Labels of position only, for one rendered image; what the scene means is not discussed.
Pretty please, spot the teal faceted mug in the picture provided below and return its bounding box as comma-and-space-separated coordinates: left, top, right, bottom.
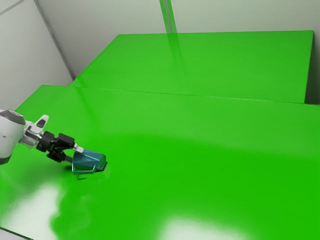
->
71, 148, 107, 175

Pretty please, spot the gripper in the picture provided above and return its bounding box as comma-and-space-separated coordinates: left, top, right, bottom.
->
35, 130, 85, 164

